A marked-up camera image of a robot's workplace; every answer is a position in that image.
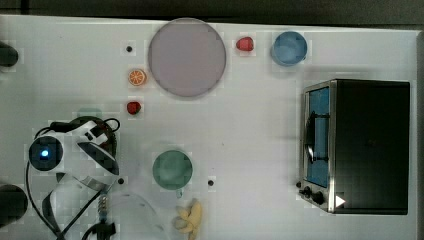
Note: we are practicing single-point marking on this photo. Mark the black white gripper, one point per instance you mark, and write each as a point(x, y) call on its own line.
point(90, 144)

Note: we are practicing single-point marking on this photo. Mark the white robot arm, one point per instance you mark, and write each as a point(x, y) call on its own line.
point(85, 205)

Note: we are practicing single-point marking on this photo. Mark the green oval strainer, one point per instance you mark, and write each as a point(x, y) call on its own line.
point(110, 144)

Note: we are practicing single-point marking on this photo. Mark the red strawberry toy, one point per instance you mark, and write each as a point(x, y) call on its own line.
point(133, 107)
point(245, 44)

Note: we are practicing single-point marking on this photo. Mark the orange slice toy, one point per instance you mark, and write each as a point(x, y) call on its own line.
point(137, 77)

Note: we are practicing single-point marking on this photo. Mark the green mug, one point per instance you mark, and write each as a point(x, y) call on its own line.
point(173, 170)

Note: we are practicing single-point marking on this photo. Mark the grey round plate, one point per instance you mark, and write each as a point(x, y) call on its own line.
point(187, 57)

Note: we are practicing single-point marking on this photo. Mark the yellow banana toy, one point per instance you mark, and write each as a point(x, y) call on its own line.
point(189, 219)

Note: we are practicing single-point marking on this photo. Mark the blue bowl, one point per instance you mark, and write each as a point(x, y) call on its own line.
point(289, 48)

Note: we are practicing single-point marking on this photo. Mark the black toaster oven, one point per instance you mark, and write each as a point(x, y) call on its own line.
point(355, 146)

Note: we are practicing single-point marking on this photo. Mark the black post lower left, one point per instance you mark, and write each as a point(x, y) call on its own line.
point(13, 204)

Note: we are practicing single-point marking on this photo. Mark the black post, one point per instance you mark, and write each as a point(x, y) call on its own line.
point(8, 55)
point(13, 204)

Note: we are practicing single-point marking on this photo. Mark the black post upper left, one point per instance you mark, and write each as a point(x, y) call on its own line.
point(8, 55)

